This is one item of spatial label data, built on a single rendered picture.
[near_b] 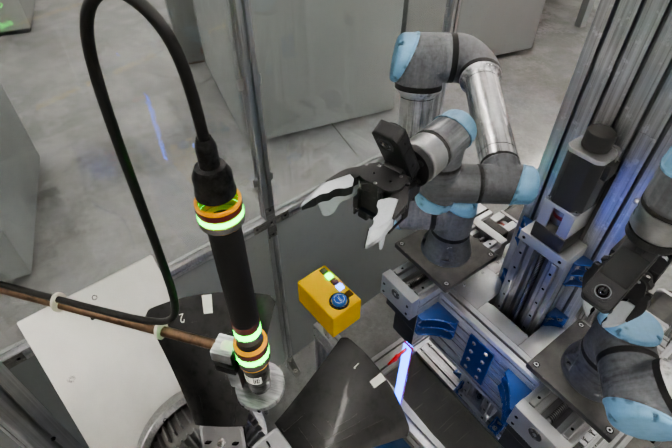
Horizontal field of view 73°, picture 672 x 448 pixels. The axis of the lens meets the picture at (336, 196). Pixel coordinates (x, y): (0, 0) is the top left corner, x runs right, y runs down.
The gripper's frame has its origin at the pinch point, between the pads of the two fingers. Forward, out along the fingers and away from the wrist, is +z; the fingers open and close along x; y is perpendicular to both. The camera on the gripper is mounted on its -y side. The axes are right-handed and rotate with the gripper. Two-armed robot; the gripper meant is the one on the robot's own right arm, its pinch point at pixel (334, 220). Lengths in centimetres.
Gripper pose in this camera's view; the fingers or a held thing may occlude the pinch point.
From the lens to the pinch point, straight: 62.1
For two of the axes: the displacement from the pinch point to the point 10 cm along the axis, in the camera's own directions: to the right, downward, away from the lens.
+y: 0.0, 7.5, 6.6
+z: -6.5, 5.0, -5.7
